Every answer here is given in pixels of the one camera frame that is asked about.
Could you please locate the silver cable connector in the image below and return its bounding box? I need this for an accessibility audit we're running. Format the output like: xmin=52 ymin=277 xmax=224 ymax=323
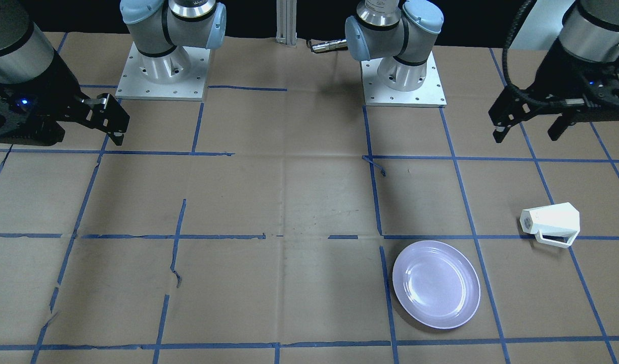
xmin=306 ymin=39 xmax=348 ymax=54

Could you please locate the white faceted cup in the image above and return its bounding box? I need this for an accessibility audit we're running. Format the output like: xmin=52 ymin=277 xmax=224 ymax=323
xmin=519 ymin=202 xmax=581 ymax=249

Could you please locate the lavender plate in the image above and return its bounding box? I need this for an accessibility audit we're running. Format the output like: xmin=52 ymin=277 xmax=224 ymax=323
xmin=392 ymin=240 xmax=481 ymax=330

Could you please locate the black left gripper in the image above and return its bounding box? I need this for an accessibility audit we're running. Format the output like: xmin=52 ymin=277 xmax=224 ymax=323
xmin=489 ymin=51 xmax=619 ymax=143

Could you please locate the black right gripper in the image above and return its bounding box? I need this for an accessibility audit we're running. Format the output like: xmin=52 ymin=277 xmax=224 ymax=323
xmin=0 ymin=81 xmax=130 ymax=147

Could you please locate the aluminium profile post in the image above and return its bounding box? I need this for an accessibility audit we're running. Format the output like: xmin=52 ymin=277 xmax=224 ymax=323
xmin=275 ymin=0 xmax=297 ymax=48

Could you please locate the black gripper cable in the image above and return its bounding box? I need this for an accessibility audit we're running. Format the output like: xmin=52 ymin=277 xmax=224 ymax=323
xmin=501 ymin=0 xmax=568 ymax=107

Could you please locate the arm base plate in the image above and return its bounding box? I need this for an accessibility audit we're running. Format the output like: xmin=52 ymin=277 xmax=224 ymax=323
xmin=115 ymin=44 xmax=212 ymax=102
xmin=360 ymin=52 xmax=448 ymax=108

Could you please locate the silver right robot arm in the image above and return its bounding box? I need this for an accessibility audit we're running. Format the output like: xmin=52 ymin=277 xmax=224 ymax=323
xmin=0 ymin=1 xmax=227 ymax=147

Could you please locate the brown paper table cover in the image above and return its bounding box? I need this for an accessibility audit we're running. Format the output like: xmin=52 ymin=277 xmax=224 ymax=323
xmin=0 ymin=38 xmax=619 ymax=363

